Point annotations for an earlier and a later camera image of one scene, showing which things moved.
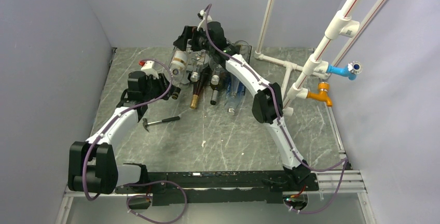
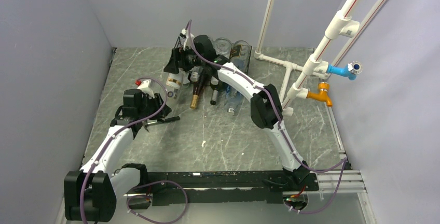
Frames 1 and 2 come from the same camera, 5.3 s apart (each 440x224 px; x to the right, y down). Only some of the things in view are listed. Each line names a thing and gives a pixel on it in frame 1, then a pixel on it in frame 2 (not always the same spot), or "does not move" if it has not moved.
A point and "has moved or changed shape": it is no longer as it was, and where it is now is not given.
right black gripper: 188,32 → 177,58
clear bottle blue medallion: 179,68 has moved or changed shape
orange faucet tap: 322,95 does not move
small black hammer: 146,123 does not move
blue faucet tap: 353,69 does not move
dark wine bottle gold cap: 198,86 does not move
